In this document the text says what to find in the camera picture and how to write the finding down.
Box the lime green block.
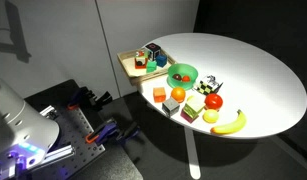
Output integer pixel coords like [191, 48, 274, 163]
[182, 94, 207, 120]

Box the orange block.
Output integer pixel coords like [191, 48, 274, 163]
[152, 86, 167, 103]

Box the grey block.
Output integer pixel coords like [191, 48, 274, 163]
[161, 97, 181, 118]

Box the wooden tray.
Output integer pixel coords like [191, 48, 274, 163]
[116, 48, 177, 86]

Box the magenta block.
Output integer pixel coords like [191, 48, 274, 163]
[180, 108, 199, 124]

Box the green cube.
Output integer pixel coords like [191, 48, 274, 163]
[145, 60, 158, 74]

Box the orange fruit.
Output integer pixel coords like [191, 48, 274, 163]
[170, 86, 187, 104]

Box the green plastic bowl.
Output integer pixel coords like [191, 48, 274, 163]
[167, 63, 199, 91]

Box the blue cube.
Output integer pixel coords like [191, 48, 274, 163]
[155, 54, 168, 68]

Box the orange patterned cube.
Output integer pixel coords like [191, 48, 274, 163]
[134, 49, 149, 70]

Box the black cube with pink shape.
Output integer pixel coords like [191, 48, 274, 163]
[144, 42, 162, 62]

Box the zebra checkered cube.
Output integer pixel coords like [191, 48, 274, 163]
[193, 74, 224, 96]

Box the red tomato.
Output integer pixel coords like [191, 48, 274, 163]
[204, 93, 224, 111]

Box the black purple spring clamp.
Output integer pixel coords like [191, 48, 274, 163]
[85, 119, 141, 146]

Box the yellow lemon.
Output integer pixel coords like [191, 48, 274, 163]
[202, 108, 220, 124]

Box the white table leg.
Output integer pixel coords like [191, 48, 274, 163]
[183, 124, 202, 180]

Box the yellow banana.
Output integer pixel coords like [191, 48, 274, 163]
[210, 109, 247, 136]

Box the perforated metal breadboard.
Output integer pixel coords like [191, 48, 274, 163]
[29, 103, 107, 180]

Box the aluminium extrusion bar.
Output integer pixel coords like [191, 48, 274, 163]
[39, 104, 59, 120]
[42, 143, 76, 165]

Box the black equipment with cables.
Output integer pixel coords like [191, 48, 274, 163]
[66, 85, 113, 111]

